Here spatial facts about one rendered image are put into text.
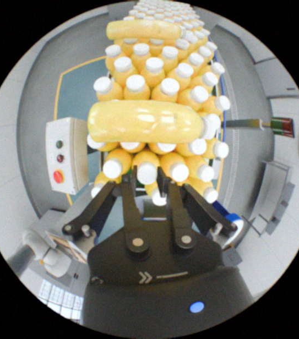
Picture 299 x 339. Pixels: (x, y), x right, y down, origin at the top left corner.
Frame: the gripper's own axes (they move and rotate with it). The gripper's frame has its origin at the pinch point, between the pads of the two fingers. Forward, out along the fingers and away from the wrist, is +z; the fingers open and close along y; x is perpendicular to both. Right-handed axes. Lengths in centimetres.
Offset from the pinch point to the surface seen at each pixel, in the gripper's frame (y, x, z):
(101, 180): -11.2, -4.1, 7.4
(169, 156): 5.7, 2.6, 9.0
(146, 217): 1.3, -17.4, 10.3
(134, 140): -2.5, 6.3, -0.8
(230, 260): 283, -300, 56
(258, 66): 286, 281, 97
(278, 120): 38.3, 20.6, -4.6
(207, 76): 13.0, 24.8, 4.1
